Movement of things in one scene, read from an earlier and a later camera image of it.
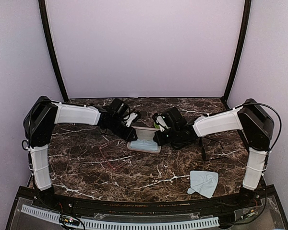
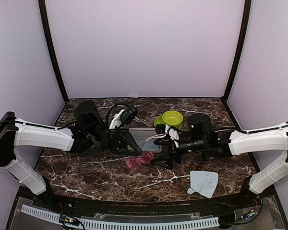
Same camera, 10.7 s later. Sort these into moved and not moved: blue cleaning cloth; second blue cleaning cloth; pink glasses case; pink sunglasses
Moved: pink sunglasses
Not moved: second blue cleaning cloth; blue cleaning cloth; pink glasses case
